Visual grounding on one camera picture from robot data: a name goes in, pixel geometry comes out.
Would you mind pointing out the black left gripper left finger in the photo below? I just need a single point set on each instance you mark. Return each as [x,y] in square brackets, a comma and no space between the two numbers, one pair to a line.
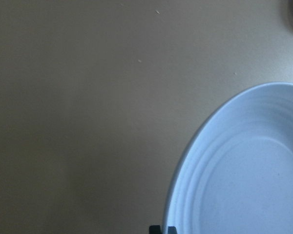
[154,229]

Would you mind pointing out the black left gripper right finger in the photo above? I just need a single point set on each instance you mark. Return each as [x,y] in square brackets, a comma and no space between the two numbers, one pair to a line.
[171,230]

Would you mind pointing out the blue round plate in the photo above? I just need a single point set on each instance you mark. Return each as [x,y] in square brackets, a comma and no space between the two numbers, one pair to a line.
[236,175]

